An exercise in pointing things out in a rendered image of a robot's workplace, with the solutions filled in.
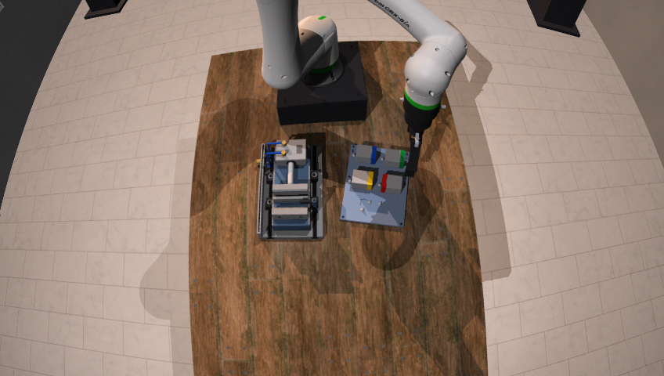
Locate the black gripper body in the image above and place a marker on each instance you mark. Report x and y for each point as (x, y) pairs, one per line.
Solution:
(417, 126)

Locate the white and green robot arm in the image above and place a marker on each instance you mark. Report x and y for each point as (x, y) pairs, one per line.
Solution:
(308, 51)

